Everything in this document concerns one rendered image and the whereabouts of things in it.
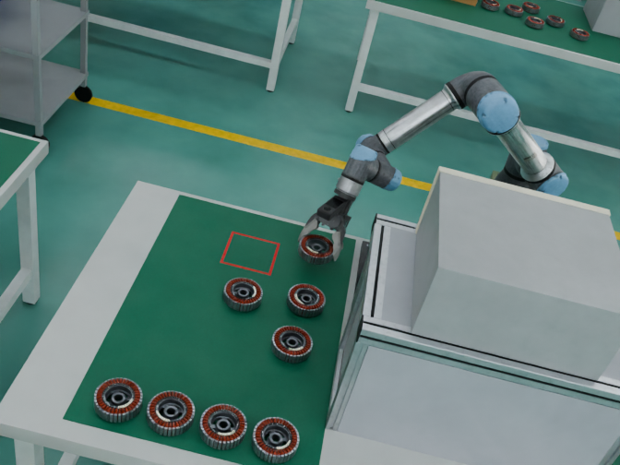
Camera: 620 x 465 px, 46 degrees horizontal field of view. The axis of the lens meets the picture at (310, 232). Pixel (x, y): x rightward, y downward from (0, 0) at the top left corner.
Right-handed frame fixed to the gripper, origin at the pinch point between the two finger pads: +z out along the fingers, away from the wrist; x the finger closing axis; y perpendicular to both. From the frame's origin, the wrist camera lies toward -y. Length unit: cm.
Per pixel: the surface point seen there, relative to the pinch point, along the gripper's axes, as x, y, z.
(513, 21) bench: 28, 237, -145
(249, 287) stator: 7.4, -18.4, 16.0
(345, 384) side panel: -36, -47, 18
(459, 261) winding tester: -49, -58, -21
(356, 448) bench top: -44, -37, 33
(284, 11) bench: 143, 184, -91
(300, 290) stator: -4.6, -11.0, 10.9
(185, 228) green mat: 39.2, -9.2, 12.0
